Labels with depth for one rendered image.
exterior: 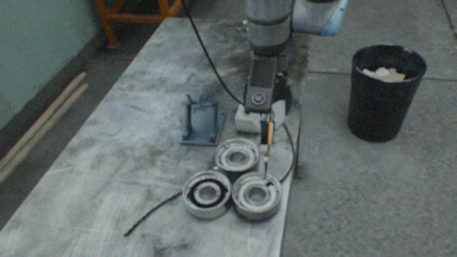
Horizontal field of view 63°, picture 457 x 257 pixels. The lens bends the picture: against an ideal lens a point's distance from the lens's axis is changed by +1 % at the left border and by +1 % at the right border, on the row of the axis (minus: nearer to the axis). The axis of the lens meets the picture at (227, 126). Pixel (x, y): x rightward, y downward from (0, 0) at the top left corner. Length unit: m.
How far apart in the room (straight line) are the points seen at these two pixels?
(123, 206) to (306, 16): 0.70
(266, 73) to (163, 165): 0.39
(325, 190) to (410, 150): 0.53
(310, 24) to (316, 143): 1.08
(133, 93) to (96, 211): 0.44
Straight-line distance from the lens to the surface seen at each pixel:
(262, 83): 0.65
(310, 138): 2.11
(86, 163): 1.01
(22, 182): 2.30
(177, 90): 1.15
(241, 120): 0.95
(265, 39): 0.65
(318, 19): 1.10
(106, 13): 3.11
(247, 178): 0.83
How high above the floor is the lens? 1.47
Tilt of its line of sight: 42 degrees down
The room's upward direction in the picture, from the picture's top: 7 degrees counter-clockwise
